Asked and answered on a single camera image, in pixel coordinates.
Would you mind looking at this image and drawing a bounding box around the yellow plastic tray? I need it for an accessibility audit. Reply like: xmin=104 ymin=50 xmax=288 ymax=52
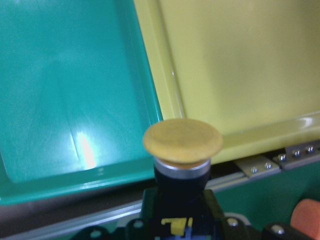
xmin=134 ymin=0 xmax=320 ymax=164

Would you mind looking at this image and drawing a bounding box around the green conveyor belt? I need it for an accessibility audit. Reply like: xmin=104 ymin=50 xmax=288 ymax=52
xmin=0 ymin=140 xmax=320 ymax=240

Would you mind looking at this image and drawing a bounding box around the plain orange cylinder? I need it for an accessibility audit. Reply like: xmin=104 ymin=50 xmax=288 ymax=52
xmin=290 ymin=198 xmax=320 ymax=240

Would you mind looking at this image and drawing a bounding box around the green plastic tray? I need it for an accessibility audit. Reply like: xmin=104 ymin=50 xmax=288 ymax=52
xmin=0 ymin=0 xmax=162 ymax=205

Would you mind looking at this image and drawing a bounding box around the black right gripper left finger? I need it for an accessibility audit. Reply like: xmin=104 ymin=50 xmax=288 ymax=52
xmin=125 ymin=188 xmax=164 ymax=240

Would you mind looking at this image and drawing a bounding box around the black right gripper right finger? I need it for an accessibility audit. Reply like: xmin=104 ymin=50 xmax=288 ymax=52
xmin=192 ymin=190 xmax=240 ymax=240

